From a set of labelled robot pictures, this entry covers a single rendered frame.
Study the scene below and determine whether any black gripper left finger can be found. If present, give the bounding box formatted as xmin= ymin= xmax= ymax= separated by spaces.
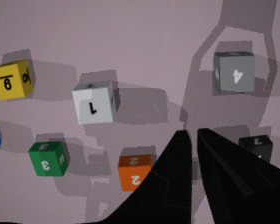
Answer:
xmin=88 ymin=131 xmax=193 ymax=224

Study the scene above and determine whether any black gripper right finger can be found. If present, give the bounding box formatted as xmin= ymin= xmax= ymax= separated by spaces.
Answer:
xmin=196 ymin=128 xmax=280 ymax=224

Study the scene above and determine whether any green block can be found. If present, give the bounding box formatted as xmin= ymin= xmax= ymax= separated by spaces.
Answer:
xmin=28 ymin=141 xmax=68 ymax=177

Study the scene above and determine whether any black block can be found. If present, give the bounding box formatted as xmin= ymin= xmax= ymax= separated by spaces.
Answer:
xmin=238 ymin=135 xmax=273 ymax=163

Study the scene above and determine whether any yellow block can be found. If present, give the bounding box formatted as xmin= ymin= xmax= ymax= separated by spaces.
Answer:
xmin=0 ymin=59 xmax=34 ymax=100

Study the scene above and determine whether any orange block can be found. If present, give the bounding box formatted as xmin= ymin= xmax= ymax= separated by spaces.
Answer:
xmin=117 ymin=155 xmax=152 ymax=192

